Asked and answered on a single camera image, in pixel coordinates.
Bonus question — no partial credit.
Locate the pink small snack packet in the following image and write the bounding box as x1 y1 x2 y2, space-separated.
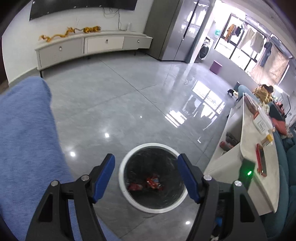
128 183 143 191

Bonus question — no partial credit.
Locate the red snack wrapper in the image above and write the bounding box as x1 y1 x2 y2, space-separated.
146 176 163 190

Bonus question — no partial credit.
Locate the white round trash bin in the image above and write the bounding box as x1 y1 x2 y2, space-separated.
118 143 188 214

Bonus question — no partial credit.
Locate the teal sofa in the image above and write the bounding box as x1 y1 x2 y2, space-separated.
262 101 296 240

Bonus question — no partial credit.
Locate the red phone on counter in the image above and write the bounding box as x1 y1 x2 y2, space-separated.
256 144 267 177

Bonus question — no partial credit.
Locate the blue fluffy bed cover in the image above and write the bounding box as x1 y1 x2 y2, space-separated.
1 76 117 240

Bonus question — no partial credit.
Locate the beige counter table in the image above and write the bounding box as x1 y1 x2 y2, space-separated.
204 99 280 215

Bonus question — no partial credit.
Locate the person in yellow top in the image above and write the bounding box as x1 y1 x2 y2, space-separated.
253 84 274 104

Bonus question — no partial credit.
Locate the small black dog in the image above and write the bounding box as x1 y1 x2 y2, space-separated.
227 89 234 96

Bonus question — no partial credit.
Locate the purple storage stool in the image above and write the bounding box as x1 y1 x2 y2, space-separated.
210 60 223 75

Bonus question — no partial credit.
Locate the white TV cabinet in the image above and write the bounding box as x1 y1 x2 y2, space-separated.
35 31 152 76

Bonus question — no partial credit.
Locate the white washing machine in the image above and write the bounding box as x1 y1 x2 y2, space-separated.
198 37 213 60

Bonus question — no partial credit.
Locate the golden dragon ornament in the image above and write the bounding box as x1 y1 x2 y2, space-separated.
38 27 77 43

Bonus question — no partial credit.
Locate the golden tiger ornament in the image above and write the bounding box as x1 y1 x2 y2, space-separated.
78 26 101 34

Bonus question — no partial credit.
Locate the grey double-door refrigerator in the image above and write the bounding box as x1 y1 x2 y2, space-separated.
144 0 212 62

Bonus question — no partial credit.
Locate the black wall television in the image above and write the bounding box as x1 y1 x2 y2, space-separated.
29 0 137 20

